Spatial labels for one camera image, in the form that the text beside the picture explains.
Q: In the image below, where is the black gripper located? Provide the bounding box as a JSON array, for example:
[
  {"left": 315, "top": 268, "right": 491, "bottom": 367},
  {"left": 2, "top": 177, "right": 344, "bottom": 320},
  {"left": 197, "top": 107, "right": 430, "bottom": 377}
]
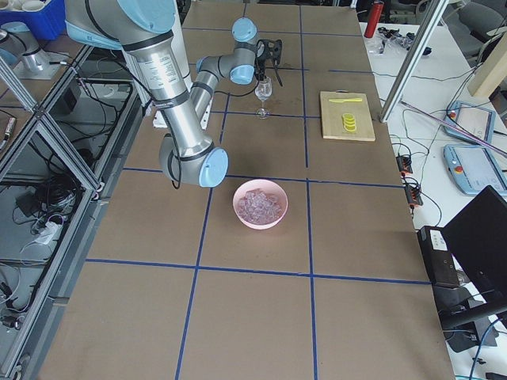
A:
[{"left": 254, "top": 47, "right": 265, "bottom": 82}]

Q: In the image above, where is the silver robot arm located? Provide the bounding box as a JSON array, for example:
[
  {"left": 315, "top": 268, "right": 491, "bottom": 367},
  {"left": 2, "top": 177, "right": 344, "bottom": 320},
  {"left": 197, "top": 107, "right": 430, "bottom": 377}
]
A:
[{"left": 65, "top": 1, "right": 258, "bottom": 188}]

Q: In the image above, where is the clear wine glass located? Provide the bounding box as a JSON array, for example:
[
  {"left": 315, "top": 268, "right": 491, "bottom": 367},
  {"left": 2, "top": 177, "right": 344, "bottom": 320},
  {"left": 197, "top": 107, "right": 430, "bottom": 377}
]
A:
[{"left": 255, "top": 76, "right": 273, "bottom": 119}]

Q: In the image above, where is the pile of clear ice cubes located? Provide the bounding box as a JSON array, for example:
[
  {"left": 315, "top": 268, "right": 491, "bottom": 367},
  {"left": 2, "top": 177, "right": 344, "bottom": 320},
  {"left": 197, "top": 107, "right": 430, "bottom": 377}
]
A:
[{"left": 237, "top": 189, "right": 284, "bottom": 225}]

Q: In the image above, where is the yellow plastic knife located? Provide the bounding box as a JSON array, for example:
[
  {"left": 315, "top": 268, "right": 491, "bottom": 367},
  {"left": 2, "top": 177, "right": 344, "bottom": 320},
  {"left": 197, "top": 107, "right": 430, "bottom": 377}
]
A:
[{"left": 328, "top": 97, "right": 363, "bottom": 104}]

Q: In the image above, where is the bamboo cutting board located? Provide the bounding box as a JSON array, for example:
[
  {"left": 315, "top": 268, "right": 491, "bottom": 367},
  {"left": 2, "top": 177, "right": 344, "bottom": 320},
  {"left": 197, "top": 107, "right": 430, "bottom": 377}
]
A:
[{"left": 319, "top": 91, "right": 375, "bottom": 142}]

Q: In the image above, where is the lemon slice rightmost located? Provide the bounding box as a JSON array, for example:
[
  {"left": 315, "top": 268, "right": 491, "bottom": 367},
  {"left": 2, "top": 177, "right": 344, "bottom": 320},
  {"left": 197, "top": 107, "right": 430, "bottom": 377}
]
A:
[{"left": 341, "top": 113, "right": 355, "bottom": 120}]

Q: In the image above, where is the red thermos bottle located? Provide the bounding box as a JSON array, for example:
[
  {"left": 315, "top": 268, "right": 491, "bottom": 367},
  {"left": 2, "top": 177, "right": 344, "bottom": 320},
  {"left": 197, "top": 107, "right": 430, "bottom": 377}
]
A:
[{"left": 364, "top": 0, "right": 384, "bottom": 39}]

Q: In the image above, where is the clear plastic bag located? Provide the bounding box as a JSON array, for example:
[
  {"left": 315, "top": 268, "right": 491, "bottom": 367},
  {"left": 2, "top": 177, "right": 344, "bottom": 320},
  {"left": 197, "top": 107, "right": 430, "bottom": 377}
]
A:
[{"left": 365, "top": 27, "right": 416, "bottom": 55}]

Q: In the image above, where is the pink bowl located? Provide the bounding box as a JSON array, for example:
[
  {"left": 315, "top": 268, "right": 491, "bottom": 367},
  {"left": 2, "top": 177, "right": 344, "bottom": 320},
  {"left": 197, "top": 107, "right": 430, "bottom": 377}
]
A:
[{"left": 232, "top": 179, "right": 288, "bottom": 230}]

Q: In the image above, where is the upper teach pendant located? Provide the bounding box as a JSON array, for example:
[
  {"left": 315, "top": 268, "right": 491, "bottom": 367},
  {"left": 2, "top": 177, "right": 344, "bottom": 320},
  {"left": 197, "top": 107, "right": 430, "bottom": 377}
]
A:
[{"left": 444, "top": 101, "right": 495, "bottom": 143}]

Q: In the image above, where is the teach pendant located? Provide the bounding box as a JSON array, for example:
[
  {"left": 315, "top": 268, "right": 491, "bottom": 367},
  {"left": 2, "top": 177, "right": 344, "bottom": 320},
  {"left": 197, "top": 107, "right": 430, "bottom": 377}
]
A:
[
  {"left": 444, "top": 101, "right": 495, "bottom": 143},
  {"left": 444, "top": 144, "right": 506, "bottom": 196}
]

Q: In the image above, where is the lower teach pendant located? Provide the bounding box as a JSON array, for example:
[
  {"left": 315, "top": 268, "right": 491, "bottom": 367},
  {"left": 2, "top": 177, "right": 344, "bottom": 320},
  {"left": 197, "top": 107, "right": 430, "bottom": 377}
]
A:
[{"left": 444, "top": 144, "right": 506, "bottom": 196}]

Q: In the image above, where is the black box device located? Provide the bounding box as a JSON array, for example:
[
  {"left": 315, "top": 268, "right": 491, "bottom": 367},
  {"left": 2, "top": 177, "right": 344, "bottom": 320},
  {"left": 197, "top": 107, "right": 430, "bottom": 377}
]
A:
[{"left": 417, "top": 226, "right": 459, "bottom": 289}]

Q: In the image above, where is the black laptop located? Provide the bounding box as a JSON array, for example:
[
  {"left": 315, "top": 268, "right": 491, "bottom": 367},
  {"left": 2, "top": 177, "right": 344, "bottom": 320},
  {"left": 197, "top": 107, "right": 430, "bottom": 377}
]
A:
[{"left": 442, "top": 185, "right": 506, "bottom": 297}]

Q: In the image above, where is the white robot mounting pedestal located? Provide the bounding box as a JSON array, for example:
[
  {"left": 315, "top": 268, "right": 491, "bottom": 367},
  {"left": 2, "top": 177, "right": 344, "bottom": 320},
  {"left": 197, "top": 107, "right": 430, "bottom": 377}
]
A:
[{"left": 154, "top": 1, "right": 213, "bottom": 132}]

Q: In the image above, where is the aluminium frame post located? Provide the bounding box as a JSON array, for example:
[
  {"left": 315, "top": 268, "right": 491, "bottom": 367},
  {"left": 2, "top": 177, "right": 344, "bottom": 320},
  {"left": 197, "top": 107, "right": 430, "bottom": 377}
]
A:
[{"left": 379, "top": 0, "right": 449, "bottom": 123}]

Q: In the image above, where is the wooden post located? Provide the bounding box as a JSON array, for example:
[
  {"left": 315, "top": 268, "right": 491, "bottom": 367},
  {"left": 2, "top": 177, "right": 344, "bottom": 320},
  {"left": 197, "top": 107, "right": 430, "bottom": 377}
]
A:
[{"left": 467, "top": 32, "right": 507, "bottom": 97}]

